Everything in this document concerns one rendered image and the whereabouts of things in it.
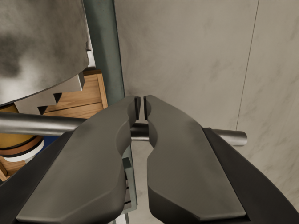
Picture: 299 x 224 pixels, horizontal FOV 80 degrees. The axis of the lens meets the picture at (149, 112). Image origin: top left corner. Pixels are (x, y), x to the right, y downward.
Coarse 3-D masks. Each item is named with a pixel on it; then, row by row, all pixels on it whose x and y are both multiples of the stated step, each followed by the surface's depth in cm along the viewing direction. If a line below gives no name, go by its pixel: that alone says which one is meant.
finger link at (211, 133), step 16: (208, 128) 8; (224, 144) 7; (224, 160) 6; (240, 160) 6; (240, 176) 6; (256, 176) 6; (240, 192) 5; (256, 192) 5; (272, 192) 5; (256, 208) 5; (272, 208) 5; (288, 208) 5
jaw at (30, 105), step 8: (80, 72) 29; (72, 80) 28; (80, 80) 28; (56, 88) 28; (64, 88) 28; (72, 88) 28; (80, 88) 29; (32, 96) 28; (40, 96) 28; (48, 96) 28; (56, 96) 30; (16, 104) 28; (24, 104) 28; (32, 104) 29; (40, 104) 29; (48, 104) 29; (56, 104) 29; (24, 112) 29; (32, 112) 29; (40, 112) 30
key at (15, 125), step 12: (0, 120) 10; (12, 120) 10; (24, 120) 10; (36, 120) 10; (48, 120) 10; (60, 120) 10; (72, 120) 11; (84, 120) 11; (0, 132) 10; (12, 132) 10; (24, 132) 10; (36, 132) 10; (48, 132) 10; (60, 132) 10; (132, 132) 11; (144, 132) 12; (216, 132) 13; (228, 132) 13; (240, 132) 14; (240, 144) 14
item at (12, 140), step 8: (8, 104) 28; (16, 112) 29; (0, 136) 28; (8, 136) 29; (16, 136) 29; (24, 136) 30; (32, 136) 31; (40, 136) 34; (0, 144) 29; (8, 144) 29; (16, 144) 30; (24, 144) 31; (32, 144) 32; (0, 152) 30; (8, 152) 30; (16, 152) 31; (24, 152) 32
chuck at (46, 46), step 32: (0, 0) 14; (32, 0) 16; (64, 0) 20; (0, 32) 15; (32, 32) 17; (64, 32) 20; (0, 64) 16; (32, 64) 18; (64, 64) 21; (0, 96) 16
